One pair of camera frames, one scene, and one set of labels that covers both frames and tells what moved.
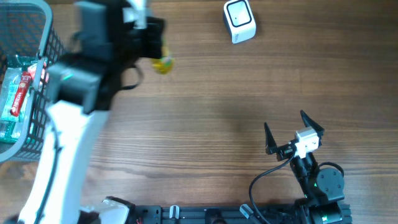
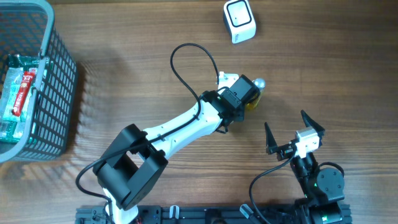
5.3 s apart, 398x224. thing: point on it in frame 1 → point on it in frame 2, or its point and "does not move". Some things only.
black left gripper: (149, 35) → (240, 114)
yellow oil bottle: (165, 65) → (260, 84)
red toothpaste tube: (25, 81) does not move
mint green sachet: (11, 82) does not move
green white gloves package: (17, 78) does not move
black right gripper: (283, 152) does not move
